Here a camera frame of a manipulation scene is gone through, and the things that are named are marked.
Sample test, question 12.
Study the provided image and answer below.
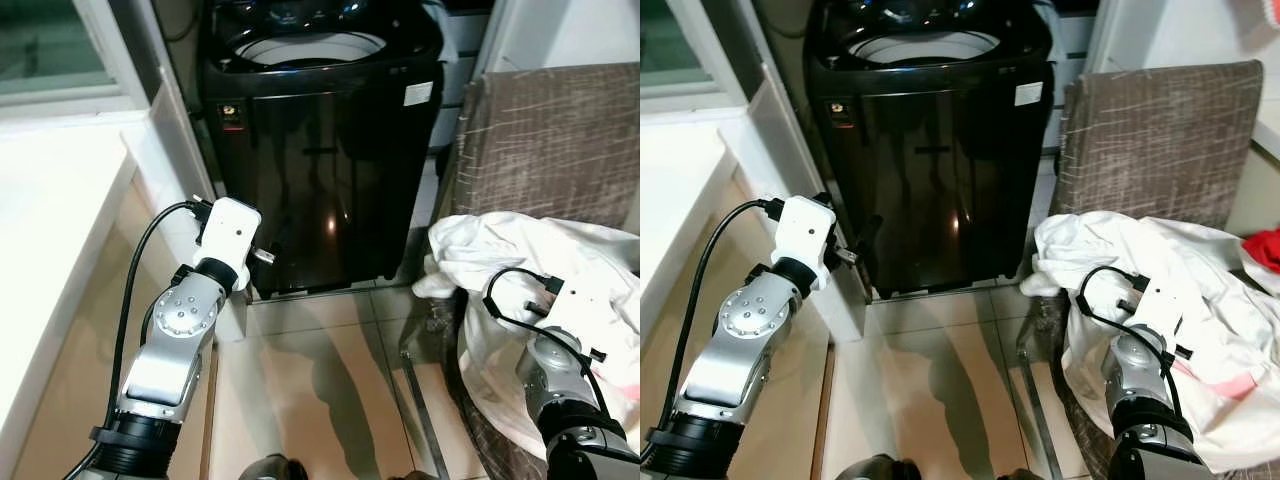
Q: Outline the red garment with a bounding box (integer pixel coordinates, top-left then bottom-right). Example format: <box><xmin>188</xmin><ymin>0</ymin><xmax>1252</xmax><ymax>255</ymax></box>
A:
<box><xmin>1240</xmin><ymin>228</ymin><xmax>1280</xmax><ymax>275</ymax></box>

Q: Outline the brown patterned fabric chair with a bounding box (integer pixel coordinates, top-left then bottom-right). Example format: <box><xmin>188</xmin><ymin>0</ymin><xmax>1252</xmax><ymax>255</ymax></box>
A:
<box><xmin>1016</xmin><ymin>60</ymin><xmax>1267</xmax><ymax>480</ymax></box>
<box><xmin>398</xmin><ymin>62</ymin><xmax>641</xmax><ymax>480</ymax></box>

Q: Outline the white framed glass window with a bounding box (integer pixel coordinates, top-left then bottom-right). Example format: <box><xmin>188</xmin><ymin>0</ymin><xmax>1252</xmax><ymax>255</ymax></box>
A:
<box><xmin>0</xmin><ymin>0</ymin><xmax>125</xmax><ymax>99</ymax></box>
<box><xmin>640</xmin><ymin>0</ymin><xmax>706</xmax><ymax>89</ymax></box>

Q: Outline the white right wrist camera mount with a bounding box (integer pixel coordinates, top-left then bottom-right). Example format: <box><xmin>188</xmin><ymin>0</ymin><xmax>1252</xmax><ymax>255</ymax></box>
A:
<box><xmin>544</xmin><ymin>272</ymin><xmax>613</xmax><ymax>363</ymax></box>
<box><xmin>1130</xmin><ymin>272</ymin><xmax>1196</xmax><ymax>361</ymax></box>

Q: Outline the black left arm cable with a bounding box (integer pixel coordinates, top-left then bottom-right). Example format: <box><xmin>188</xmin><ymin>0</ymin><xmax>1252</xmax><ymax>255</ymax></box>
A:
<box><xmin>62</xmin><ymin>198</ymin><xmax>216</xmax><ymax>480</ymax></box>
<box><xmin>640</xmin><ymin>198</ymin><xmax>787</xmax><ymax>467</ymax></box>

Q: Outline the white shelf unit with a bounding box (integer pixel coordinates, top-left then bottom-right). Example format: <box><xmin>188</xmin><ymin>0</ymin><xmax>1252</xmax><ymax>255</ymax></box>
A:
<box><xmin>436</xmin><ymin>0</ymin><xmax>503</xmax><ymax>153</ymax></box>
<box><xmin>1048</xmin><ymin>8</ymin><xmax>1103</xmax><ymax>153</ymax></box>

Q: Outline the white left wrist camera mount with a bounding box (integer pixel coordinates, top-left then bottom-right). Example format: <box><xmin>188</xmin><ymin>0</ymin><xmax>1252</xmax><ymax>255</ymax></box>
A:
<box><xmin>768</xmin><ymin>194</ymin><xmax>838</xmax><ymax>291</ymax></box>
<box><xmin>192</xmin><ymin>196</ymin><xmax>264</xmax><ymax>286</ymax></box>

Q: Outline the red white cloth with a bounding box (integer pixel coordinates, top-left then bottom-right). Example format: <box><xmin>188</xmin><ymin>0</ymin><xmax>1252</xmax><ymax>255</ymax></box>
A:
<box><xmin>1248</xmin><ymin>0</ymin><xmax>1280</xmax><ymax>43</ymax></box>

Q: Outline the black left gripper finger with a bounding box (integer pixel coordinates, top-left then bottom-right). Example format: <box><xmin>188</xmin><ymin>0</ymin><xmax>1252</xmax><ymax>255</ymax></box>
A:
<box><xmin>856</xmin><ymin>213</ymin><xmax>884</xmax><ymax>263</ymax></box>

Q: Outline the white crumpled garment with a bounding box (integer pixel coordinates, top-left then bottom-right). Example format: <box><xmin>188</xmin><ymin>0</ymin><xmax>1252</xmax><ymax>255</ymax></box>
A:
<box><xmin>412</xmin><ymin>210</ymin><xmax>641</xmax><ymax>433</ymax></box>
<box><xmin>1020</xmin><ymin>210</ymin><xmax>1280</xmax><ymax>474</ymax></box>

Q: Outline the black top-load washing machine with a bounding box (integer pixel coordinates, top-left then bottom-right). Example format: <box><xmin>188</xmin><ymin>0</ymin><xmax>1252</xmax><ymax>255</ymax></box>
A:
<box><xmin>805</xmin><ymin>0</ymin><xmax>1057</xmax><ymax>302</ymax></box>
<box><xmin>198</xmin><ymin>0</ymin><xmax>447</xmax><ymax>300</ymax></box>

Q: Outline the white cabinet side panel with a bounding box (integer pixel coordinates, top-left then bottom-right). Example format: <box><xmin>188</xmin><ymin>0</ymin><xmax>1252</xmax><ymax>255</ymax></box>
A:
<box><xmin>120</xmin><ymin>66</ymin><xmax>251</xmax><ymax>343</ymax></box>
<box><xmin>718</xmin><ymin>62</ymin><xmax>873</xmax><ymax>343</ymax></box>

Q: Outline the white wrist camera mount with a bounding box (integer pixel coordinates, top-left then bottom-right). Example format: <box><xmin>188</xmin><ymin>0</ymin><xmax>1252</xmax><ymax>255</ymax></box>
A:
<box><xmin>192</xmin><ymin>196</ymin><xmax>264</xmax><ymax>286</ymax></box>
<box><xmin>1130</xmin><ymin>272</ymin><xmax>1196</xmax><ymax>361</ymax></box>
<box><xmin>544</xmin><ymin>272</ymin><xmax>613</xmax><ymax>363</ymax></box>
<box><xmin>768</xmin><ymin>194</ymin><xmax>838</xmax><ymax>291</ymax></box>

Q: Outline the dark robot left foot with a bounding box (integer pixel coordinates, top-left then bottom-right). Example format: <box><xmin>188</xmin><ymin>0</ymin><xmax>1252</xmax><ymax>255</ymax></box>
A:
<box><xmin>834</xmin><ymin>454</ymin><xmax>923</xmax><ymax>480</ymax></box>
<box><xmin>238</xmin><ymin>454</ymin><xmax>311</xmax><ymax>480</ymax></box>

